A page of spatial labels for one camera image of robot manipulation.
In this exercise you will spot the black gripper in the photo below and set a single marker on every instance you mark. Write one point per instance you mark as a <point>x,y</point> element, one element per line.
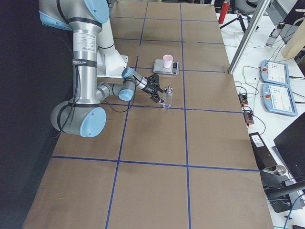
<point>149,89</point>

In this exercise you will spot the clear glass sauce bottle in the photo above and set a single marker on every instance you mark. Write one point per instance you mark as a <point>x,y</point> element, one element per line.
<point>167,97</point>

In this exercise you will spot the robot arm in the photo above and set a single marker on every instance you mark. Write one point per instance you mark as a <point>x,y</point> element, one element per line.
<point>82,115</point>

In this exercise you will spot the orange black connector block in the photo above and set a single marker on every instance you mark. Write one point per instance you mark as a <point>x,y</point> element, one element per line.
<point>243,99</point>

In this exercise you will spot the red cylinder bottle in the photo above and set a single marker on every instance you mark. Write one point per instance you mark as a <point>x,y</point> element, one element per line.
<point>224,11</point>

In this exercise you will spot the upper blue teach pendant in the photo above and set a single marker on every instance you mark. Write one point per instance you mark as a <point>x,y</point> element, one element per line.
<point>275,72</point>

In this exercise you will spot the blue teach pendant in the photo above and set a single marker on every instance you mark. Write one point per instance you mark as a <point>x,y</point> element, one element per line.
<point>275,72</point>
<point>279,99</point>

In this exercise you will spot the lower blue teach pendant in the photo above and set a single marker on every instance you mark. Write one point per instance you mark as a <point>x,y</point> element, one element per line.
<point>279,99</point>

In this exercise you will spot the black power strip box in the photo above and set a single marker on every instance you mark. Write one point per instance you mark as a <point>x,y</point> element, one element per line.
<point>263,156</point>

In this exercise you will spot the black monitor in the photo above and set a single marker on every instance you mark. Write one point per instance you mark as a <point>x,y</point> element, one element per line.
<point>291,146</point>

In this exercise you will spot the wooden plank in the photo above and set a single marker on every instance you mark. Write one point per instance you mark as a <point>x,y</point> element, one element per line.
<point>296,43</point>

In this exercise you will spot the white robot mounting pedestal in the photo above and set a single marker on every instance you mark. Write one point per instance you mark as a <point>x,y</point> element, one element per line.
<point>109,62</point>

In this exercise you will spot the aluminium frame post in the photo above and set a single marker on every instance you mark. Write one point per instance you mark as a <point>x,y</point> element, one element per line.
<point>260,9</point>

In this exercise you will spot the black camera tripod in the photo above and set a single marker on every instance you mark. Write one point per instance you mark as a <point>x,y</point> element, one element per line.
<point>240,17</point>

